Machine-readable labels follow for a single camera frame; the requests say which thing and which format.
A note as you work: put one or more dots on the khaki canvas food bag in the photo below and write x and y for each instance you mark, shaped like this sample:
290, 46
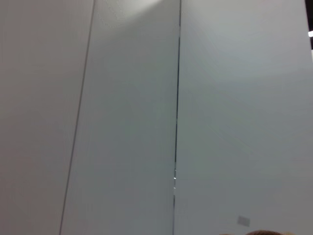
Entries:
259, 233

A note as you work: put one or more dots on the grey wall sticker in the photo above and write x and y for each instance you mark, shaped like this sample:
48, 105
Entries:
243, 220

